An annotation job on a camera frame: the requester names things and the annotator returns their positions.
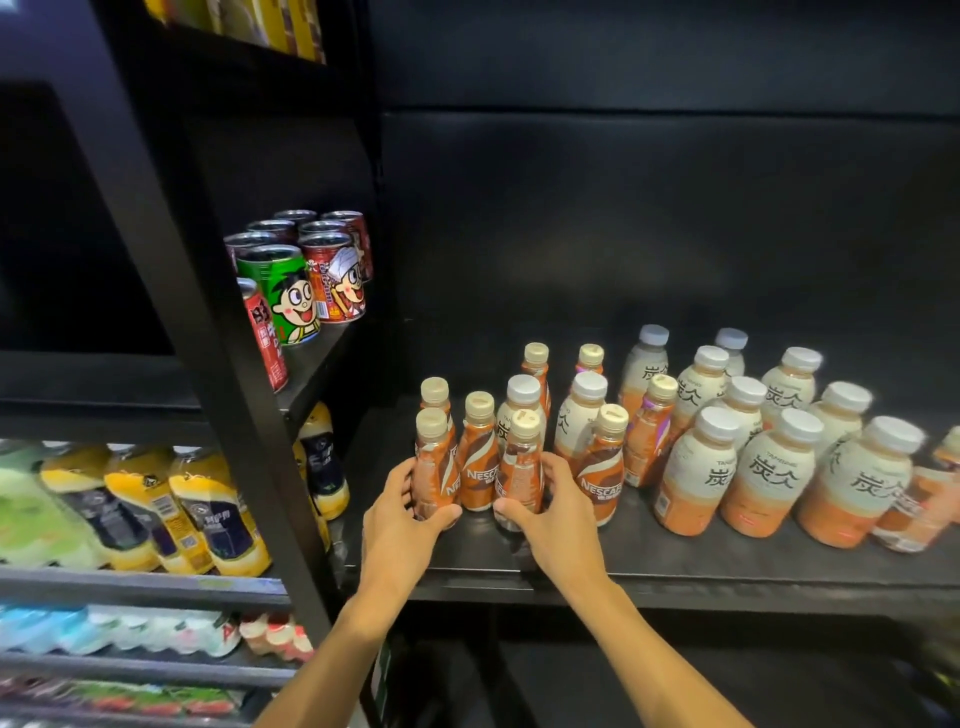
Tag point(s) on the person's right hand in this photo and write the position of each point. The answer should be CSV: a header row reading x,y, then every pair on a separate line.
x,y
566,540

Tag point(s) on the person's left hand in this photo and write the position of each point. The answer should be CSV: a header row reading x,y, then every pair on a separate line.
x,y
397,547

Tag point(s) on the black shelf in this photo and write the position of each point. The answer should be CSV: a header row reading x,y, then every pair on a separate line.
x,y
675,225

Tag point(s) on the person's right forearm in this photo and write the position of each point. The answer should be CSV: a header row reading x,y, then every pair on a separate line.
x,y
660,675

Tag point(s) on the person's left forearm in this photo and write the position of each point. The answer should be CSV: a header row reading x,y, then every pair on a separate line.
x,y
322,675

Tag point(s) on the row of red white small bottles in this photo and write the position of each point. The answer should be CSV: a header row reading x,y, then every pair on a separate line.
x,y
274,637

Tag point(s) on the row of yellow dark label bottles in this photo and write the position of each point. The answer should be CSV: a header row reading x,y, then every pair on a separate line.
x,y
202,517

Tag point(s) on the row of clear white capped bottles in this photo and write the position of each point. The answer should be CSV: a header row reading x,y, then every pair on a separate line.
x,y
165,634

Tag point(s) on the group of cartoon drink cans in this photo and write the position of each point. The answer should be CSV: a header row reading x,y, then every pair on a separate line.
x,y
292,292

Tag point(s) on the row of green drink cartons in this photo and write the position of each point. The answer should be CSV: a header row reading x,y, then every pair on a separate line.
x,y
150,699

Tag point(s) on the black metal drinks rack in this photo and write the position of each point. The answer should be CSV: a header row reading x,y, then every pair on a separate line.
x,y
187,300

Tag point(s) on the row of pale green bottles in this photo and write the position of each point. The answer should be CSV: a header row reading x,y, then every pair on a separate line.
x,y
37,525

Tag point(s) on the row of blue drink bottles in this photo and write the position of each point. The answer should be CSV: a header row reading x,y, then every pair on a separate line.
x,y
37,630

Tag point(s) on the row of yellow snack packets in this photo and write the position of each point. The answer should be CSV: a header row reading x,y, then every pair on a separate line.
x,y
240,19

